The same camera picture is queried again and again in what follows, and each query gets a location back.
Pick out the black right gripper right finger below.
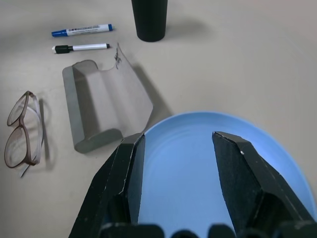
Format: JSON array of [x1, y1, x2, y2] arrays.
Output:
[[211, 131, 317, 234]]

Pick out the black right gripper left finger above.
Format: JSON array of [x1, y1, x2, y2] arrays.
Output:
[[70, 133, 146, 238]]

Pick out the grey rectangular sponge block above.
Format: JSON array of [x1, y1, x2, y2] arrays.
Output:
[[61, 42, 154, 154]]

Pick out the black cup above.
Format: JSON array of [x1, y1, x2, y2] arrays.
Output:
[[130, 0, 169, 42]]

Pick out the pale round plate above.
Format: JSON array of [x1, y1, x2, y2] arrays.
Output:
[[137, 111, 316, 238]]

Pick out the brown framed glasses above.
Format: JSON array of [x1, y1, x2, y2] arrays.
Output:
[[4, 90, 45, 178]]

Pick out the black capped whiteboard marker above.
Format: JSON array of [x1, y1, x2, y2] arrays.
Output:
[[52, 43, 111, 54]]

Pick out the blue capped whiteboard marker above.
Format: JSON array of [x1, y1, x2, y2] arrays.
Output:
[[51, 23, 115, 38]]

